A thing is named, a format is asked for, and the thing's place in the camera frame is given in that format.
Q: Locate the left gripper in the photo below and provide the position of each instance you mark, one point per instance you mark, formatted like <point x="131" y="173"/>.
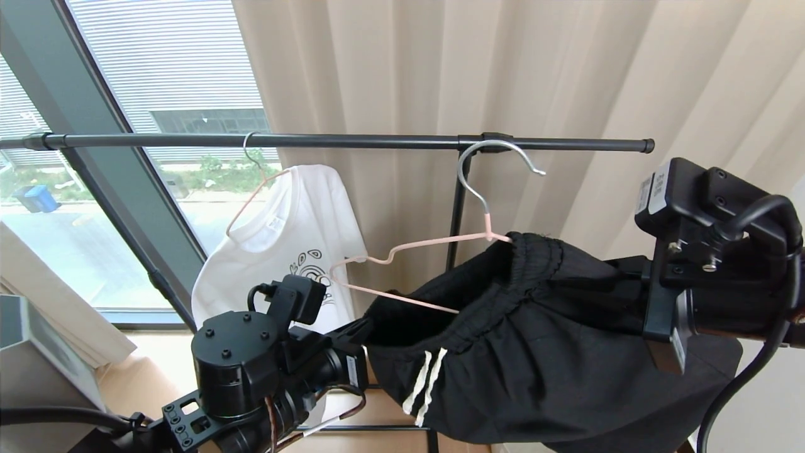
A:
<point x="327" y="368"/>

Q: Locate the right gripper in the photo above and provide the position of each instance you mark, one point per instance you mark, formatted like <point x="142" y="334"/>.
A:
<point x="723" y="314"/>

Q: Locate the white printed t-shirt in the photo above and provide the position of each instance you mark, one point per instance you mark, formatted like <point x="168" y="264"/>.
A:
<point x="289" y="226"/>

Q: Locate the pink clothes hanger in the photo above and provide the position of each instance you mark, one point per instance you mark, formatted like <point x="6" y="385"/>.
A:
<point x="251" y="198"/>
<point x="440" y="241"/>

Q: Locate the black garment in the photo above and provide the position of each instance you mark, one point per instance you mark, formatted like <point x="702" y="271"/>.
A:
<point x="534" y="365"/>

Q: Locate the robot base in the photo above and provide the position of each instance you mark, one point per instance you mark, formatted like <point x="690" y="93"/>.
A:
<point x="38" y="371"/>

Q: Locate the black clothes rack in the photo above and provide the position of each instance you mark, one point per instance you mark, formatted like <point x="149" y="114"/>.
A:
<point x="377" y="141"/>

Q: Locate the beige curtain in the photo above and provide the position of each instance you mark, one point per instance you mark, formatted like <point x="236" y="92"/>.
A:
<point x="75" y="321"/>
<point x="566" y="75"/>

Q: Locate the window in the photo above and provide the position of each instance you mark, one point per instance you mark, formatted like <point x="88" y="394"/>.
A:
<point x="176" y="63"/>

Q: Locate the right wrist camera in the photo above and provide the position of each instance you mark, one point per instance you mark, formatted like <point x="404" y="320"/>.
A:
<point x="704" y="214"/>

